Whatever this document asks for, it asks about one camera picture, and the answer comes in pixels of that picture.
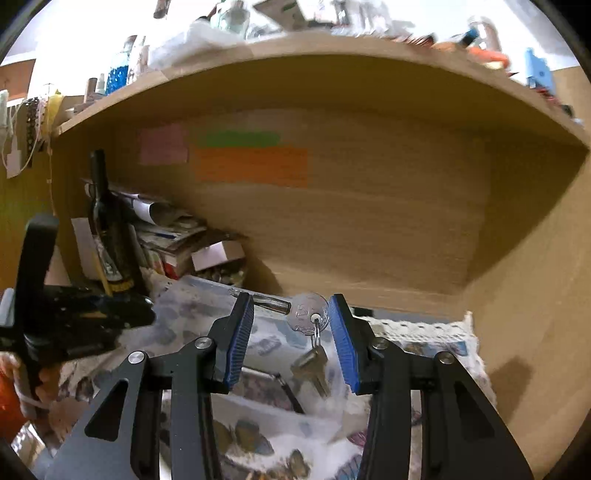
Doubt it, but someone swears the person's left hand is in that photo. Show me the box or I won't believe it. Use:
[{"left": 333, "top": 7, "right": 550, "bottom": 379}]
[{"left": 0, "top": 353, "right": 63, "bottom": 418}]

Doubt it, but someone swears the bottle of blue beads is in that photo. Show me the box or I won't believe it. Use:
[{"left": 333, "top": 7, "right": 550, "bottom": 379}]
[{"left": 105, "top": 36, "right": 138, "bottom": 96}]

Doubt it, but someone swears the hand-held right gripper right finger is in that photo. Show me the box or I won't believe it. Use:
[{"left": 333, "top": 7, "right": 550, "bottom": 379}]
[{"left": 327, "top": 293, "right": 536, "bottom": 480}]

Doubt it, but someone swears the white crumpled plastic bag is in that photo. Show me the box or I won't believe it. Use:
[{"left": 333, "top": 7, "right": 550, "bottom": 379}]
[{"left": 148, "top": 21, "right": 247, "bottom": 72}]

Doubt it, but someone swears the white lace cloth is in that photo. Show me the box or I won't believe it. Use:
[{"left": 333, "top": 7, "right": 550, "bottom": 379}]
[{"left": 353, "top": 311, "right": 499, "bottom": 416}]

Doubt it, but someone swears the butterfly printed cloth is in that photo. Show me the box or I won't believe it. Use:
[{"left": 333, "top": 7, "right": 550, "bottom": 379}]
[{"left": 46, "top": 274, "right": 490, "bottom": 480}]

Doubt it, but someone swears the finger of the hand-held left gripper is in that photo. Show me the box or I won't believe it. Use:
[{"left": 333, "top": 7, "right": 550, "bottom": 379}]
[{"left": 44, "top": 285, "right": 156, "bottom": 361}]

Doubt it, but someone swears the yellow ribbon roll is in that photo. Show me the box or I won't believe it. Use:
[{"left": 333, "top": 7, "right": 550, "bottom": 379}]
[{"left": 45, "top": 89, "right": 64, "bottom": 137}]

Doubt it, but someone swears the clear glass bottle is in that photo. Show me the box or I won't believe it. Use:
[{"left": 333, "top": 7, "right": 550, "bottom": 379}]
[{"left": 210, "top": 0, "right": 252, "bottom": 35}]

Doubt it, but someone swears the small clear glass tube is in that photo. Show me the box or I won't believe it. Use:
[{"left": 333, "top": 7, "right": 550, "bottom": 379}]
[{"left": 229, "top": 287, "right": 293, "bottom": 315}]

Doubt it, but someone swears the dark beaded string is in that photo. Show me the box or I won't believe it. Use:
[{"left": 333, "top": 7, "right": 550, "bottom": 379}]
[{"left": 24, "top": 97, "right": 41, "bottom": 155}]

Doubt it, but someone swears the pink sticky note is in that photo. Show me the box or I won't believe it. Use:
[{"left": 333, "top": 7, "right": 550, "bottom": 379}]
[{"left": 139, "top": 124, "right": 190, "bottom": 166}]

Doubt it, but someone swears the dark wine bottle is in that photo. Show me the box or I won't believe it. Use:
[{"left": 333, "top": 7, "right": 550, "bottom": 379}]
[{"left": 88, "top": 150, "right": 147, "bottom": 296}]

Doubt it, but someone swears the small open cardboard box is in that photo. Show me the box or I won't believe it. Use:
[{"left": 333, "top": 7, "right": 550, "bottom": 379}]
[{"left": 190, "top": 237, "right": 247, "bottom": 288}]

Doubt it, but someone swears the blue plastic object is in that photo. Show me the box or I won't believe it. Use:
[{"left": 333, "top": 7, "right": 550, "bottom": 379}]
[{"left": 524, "top": 47, "right": 554, "bottom": 89}]

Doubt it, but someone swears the pile of papers and magazines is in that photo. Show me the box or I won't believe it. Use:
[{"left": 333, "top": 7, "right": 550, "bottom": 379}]
[{"left": 71, "top": 178, "right": 208, "bottom": 282}]

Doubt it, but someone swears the wooden shelf unit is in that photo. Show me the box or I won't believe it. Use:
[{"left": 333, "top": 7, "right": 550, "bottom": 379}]
[{"left": 0, "top": 30, "right": 591, "bottom": 462}]

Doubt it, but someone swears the white paper tag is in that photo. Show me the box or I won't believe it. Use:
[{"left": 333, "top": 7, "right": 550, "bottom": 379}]
[{"left": 6, "top": 134, "right": 31, "bottom": 180}]

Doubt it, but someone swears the key with round silver tag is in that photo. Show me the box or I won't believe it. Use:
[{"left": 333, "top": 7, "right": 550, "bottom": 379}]
[{"left": 286, "top": 292, "right": 331, "bottom": 398}]

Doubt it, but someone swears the clear glass jar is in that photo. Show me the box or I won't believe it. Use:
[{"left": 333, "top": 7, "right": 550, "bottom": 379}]
[{"left": 466, "top": 16, "right": 503, "bottom": 52}]

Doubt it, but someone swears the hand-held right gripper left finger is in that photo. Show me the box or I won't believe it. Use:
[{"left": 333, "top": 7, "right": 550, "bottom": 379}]
[{"left": 44, "top": 292, "right": 256, "bottom": 480}]

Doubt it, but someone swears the green sticky note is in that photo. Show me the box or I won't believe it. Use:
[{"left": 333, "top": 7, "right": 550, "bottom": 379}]
[{"left": 196, "top": 130, "right": 281, "bottom": 148}]

